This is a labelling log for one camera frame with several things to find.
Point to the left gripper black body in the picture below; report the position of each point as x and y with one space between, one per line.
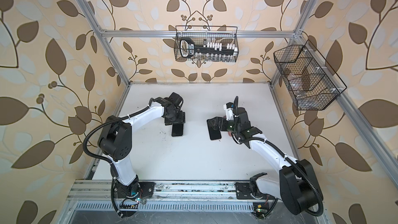
176 117

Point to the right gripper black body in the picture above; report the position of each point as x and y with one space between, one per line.
226 125

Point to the black phone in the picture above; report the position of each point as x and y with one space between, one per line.
177 130

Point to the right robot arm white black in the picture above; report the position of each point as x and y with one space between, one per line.
297 186

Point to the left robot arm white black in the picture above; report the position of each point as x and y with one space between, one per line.
116 142

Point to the black white tool in basket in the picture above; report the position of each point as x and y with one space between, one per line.
206 50

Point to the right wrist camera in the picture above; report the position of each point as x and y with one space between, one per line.
229 108

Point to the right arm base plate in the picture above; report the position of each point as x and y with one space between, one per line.
244 190

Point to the back wire basket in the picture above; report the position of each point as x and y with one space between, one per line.
224 34

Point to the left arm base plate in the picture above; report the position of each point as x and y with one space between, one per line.
146 188

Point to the side wire basket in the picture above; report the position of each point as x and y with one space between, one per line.
312 82

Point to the aluminium front rail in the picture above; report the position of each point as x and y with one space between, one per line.
168 196

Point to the aluminium cage frame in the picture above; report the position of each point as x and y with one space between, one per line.
352 144

